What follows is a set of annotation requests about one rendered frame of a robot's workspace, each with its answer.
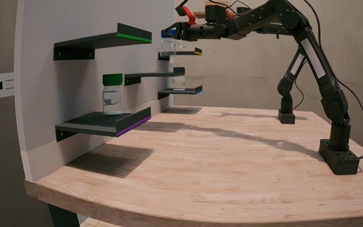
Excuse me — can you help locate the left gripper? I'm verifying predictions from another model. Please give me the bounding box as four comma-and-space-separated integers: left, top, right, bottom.
163, 6, 204, 42

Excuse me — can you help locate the glass bottle with blue cap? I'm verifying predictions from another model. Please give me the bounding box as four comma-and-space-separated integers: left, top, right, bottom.
160, 29, 176, 57

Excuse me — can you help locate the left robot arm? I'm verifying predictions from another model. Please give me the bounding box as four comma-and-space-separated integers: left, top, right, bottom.
201, 0, 360, 164

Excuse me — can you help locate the clear glass bottle with green cap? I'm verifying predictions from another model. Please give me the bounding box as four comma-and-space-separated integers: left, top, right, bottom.
102, 73, 123, 116

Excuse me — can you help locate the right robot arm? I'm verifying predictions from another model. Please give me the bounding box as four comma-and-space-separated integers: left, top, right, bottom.
236, 7, 306, 119

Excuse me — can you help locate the glass bottle with grey cap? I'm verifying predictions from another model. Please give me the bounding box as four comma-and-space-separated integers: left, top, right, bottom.
179, 39, 190, 51

